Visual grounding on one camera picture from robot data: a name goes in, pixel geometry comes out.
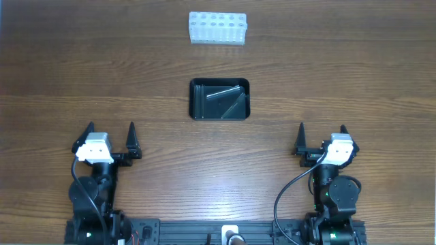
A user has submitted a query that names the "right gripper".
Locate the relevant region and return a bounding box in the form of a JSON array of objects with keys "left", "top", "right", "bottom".
[{"left": 294, "top": 122, "right": 360, "bottom": 168}]

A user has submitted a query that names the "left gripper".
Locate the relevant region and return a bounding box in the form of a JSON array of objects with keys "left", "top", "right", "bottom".
[{"left": 72, "top": 121, "right": 142, "bottom": 167}]

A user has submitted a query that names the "clear test tube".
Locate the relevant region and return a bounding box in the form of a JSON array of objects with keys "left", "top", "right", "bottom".
[
  {"left": 205, "top": 85, "right": 242, "bottom": 100},
  {"left": 220, "top": 92, "right": 247, "bottom": 120}
]

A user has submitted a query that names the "black tray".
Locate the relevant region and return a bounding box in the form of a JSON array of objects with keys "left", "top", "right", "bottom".
[{"left": 188, "top": 78, "right": 251, "bottom": 122}]

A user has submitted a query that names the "white test tube rack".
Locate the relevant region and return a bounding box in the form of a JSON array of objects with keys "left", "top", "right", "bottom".
[{"left": 188, "top": 11, "right": 248, "bottom": 46}]

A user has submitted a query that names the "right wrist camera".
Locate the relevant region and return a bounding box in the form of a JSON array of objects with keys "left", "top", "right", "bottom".
[{"left": 321, "top": 133, "right": 355, "bottom": 167}]

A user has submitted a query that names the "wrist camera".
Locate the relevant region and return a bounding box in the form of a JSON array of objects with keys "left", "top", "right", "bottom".
[
  {"left": 75, "top": 131, "right": 114, "bottom": 165},
  {"left": 321, "top": 133, "right": 355, "bottom": 167}
]

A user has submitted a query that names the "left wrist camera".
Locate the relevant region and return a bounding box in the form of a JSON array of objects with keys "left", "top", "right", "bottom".
[{"left": 75, "top": 131, "right": 114, "bottom": 165}]

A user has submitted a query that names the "black cable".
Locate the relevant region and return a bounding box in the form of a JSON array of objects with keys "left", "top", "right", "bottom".
[
  {"left": 273, "top": 152, "right": 329, "bottom": 244},
  {"left": 70, "top": 157, "right": 110, "bottom": 245}
]

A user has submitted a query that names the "mounting rail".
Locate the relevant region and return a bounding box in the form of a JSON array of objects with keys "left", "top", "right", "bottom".
[{"left": 64, "top": 217, "right": 367, "bottom": 245}]

